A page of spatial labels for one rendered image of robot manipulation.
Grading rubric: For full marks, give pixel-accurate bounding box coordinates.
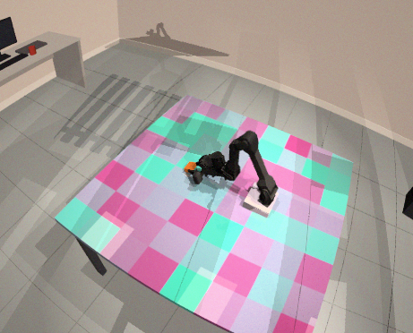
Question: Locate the orange block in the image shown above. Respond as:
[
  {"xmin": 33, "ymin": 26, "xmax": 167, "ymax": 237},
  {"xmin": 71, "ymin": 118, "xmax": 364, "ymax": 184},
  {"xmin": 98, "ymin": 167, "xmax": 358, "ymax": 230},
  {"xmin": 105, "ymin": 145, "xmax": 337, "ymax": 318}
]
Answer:
[{"xmin": 184, "ymin": 162, "xmax": 197, "ymax": 173}]

